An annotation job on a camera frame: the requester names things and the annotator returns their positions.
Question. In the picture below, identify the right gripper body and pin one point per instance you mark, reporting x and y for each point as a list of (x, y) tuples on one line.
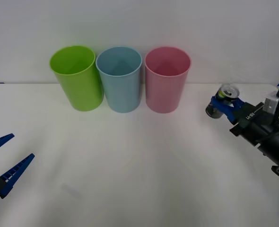
[(253, 123)]

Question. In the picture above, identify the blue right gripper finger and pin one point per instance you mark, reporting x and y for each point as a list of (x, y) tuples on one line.
[(229, 112), (240, 102)]

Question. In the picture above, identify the pale blue plastic bin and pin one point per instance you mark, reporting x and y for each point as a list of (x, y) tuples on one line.
[(123, 94)]

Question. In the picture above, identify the dark drink can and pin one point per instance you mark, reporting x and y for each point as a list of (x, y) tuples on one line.
[(214, 112)]

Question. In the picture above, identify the green plastic bin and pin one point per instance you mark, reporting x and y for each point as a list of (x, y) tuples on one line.
[(82, 92)]

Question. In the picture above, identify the pink plastic bin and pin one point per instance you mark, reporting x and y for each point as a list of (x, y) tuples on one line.
[(164, 94)]

